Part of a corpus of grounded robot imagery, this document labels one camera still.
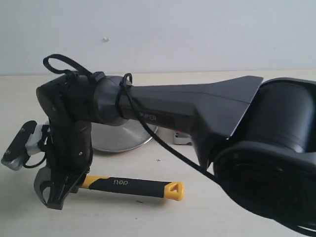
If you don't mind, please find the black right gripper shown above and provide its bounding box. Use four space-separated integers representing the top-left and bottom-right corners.
34 118 93 210

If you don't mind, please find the yellow black claw hammer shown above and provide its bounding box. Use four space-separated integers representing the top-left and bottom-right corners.
77 175 184 201

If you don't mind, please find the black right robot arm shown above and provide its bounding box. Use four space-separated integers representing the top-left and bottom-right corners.
36 75 316 233

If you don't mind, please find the red dome button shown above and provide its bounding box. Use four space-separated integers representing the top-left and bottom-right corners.
173 131 192 146

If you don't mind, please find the round steel plate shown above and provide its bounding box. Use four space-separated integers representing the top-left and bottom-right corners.
91 120 152 153

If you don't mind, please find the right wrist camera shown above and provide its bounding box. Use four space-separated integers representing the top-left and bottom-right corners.
1 120 50 171

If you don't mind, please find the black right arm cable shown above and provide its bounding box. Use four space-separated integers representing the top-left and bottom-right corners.
42 53 316 235

